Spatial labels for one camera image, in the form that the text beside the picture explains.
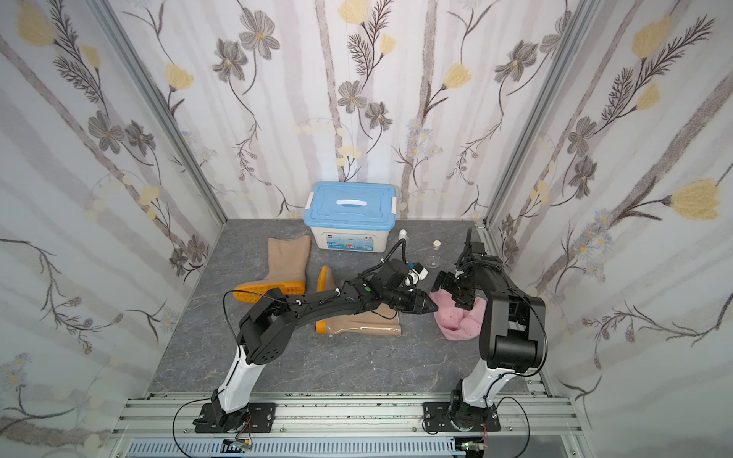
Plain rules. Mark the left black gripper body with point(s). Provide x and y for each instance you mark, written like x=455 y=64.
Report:
x=409 y=298

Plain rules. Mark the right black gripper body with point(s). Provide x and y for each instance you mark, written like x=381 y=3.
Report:
x=458 y=284

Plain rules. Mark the tan rubber boot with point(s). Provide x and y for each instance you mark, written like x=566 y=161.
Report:
x=287 y=269
x=381 y=322

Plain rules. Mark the pink cleaning cloth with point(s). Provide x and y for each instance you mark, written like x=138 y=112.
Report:
x=455 y=323

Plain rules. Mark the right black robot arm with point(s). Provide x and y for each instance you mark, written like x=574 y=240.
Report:
x=512 y=343

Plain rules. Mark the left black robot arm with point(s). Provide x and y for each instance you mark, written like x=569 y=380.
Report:
x=265 y=331

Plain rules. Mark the right clear glass flask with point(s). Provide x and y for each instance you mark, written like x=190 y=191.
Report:
x=433 y=260

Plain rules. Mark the clear glass flask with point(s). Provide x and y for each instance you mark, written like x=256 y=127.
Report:
x=403 y=237
x=433 y=260

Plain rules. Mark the left clear glass flask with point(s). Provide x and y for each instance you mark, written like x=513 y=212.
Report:
x=403 y=237

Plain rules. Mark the blue lid storage box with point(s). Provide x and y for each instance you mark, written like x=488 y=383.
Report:
x=351 y=216

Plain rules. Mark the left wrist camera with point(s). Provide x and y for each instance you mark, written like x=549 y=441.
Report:
x=409 y=274

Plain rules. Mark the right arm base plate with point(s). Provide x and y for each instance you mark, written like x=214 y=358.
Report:
x=451 y=417

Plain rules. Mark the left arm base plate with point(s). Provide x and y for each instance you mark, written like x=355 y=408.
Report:
x=255 y=417

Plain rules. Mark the aluminium rail frame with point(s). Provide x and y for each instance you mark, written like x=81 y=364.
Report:
x=350 y=425

